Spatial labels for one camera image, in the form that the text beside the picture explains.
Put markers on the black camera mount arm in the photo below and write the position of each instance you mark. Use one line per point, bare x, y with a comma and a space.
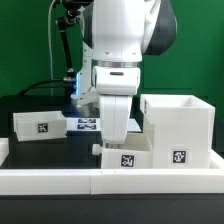
73, 11

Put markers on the white rear drawer box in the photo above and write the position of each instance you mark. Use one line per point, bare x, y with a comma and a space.
31, 126

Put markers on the white drawer cabinet frame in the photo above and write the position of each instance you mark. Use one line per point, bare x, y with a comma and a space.
180, 130

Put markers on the white drawer box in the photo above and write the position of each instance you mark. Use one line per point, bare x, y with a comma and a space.
134, 153
31, 126

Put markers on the white fiducial marker sheet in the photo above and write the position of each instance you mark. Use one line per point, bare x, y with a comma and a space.
93, 125

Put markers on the white fence wall frame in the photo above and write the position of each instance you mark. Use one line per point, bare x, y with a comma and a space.
118, 181

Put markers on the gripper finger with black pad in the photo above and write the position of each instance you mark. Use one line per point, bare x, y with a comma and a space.
96, 149

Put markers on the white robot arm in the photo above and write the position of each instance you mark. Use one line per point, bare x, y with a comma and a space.
119, 33

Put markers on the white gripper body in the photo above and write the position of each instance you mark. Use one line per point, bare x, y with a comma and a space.
114, 117

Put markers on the white front drawer box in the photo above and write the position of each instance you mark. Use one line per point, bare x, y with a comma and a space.
134, 153

